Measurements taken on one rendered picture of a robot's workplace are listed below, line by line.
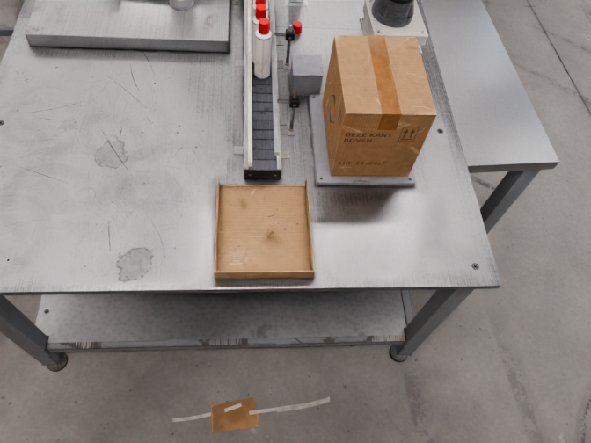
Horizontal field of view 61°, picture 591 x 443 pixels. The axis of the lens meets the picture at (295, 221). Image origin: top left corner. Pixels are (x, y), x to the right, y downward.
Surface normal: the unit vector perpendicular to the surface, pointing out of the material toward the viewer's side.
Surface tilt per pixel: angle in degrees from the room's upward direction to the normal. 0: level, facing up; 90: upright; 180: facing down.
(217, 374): 0
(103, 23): 0
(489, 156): 0
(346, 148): 90
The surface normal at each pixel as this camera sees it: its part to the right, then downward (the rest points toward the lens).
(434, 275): 0.08, -0.52
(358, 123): 0.06, 0.86
